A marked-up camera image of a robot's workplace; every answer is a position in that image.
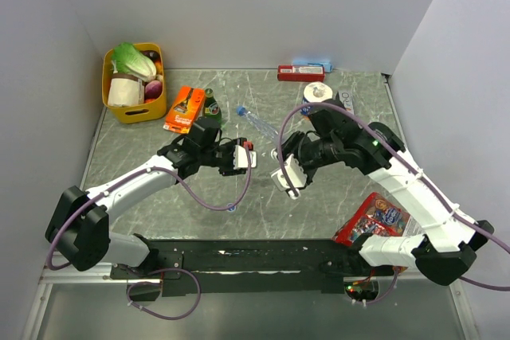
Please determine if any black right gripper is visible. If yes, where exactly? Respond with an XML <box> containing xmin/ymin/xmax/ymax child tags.
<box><xmin>274</xmin><ymin>131</ymin><xmax>341</xmax><ymax>190</ymax></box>

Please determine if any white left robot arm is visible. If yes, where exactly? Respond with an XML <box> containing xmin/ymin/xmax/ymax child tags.
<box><xmin>45</xmin><ymin>117</ymin><xmax>257</xmax><ymax>278</ymax></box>

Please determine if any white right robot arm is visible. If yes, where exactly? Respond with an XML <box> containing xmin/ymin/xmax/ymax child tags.
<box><xmin>272</xmin><ymin>102</ymin><xmax>494</xmax><ymax>286</ymax></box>

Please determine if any green glass bottle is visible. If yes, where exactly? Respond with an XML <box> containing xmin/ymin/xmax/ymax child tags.
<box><xmin>203</xmin><ymin>88</ymin><xmax>222</xmax><ymax>124</ymax></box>

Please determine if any toilet paper roll blue wrapper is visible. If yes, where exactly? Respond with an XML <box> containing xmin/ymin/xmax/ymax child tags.
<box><xmin>301</xmin><ymin>81</ymin><xmax>333</xmax><ymax>105</ymax></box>

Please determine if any orange razor box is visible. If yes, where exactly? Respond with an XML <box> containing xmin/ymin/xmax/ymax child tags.
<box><xmin>163</xmin><ymin>86</ymin><xmax>205</xmax><ymax>135</ymax></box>

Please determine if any red rectangular box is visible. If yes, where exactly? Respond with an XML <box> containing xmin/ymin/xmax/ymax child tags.
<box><xmin>277</xmin><ymin>65</ymin><xmax>325</xmax><ymax>82</ymax></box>

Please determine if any silver toothpaste box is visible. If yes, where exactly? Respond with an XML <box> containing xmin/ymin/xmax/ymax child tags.
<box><xmin>337</xmin><ymin>91</ymin><xmax>355</xmax><ymax>115</ymax></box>

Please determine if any light blue packet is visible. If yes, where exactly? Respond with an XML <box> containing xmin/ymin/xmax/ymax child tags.
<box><xmin>292</xmin><ymin>58</ymin><xmax>334</xmax><ymax>73</ymax></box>

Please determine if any red onion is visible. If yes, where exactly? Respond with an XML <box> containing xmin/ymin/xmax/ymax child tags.
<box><xmin>144</xmin><ymin>80</ymin><xmax>163</xmax><ymax>100</ymax></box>

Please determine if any red snack bag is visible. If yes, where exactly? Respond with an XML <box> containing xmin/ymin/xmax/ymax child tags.
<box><xmin>333</xmin><ymin>192</ymin><xmax>423</xmax><ymax>248</ymax></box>

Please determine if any yellow plastic basket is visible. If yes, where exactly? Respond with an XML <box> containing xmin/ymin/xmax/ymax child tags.
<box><xmin>101</xmin><ymin>43</ymin><xmax>167</xmax><ymax>124</ymax></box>

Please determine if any white paper wrapped package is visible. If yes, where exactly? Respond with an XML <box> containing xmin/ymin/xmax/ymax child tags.
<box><xmin>108</xmin><ymin>73</ymin><xmax>144</xmax><ymax>107</ymax></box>

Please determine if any toy napa cabbage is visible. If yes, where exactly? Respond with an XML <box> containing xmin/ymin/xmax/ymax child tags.
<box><xmin>111</xmin><ymin>42</ymin><xmax>157</xmax><ymax>83</ymax></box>

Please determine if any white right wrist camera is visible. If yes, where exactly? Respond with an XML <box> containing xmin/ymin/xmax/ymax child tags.
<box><xmin>271</xmin><ymin>154</ymin><xmax>307</xmax><ymax>200</ymax></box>

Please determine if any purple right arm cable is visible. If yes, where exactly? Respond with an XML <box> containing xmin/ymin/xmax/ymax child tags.
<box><xmin>277</xmin><ymin>101</ymin><xmax>510</xmax><ymax>291</ymax></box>

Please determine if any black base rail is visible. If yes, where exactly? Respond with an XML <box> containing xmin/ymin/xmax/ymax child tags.
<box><xmin>110</xmin><ymin>239</ymin><xmax>394</xmax><ymax>297</ymax></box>

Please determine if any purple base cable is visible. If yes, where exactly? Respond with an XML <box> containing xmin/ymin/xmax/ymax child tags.
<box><xmin>126</xmin><ymin>268</ymin><xmax>202</xmax><ymax>321</ymax></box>

